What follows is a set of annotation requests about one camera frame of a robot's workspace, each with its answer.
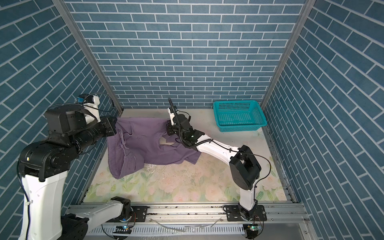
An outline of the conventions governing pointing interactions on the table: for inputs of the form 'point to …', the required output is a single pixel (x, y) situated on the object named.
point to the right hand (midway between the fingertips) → (167, 118)
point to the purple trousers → (138, 140)
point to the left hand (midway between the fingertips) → (116, 117)
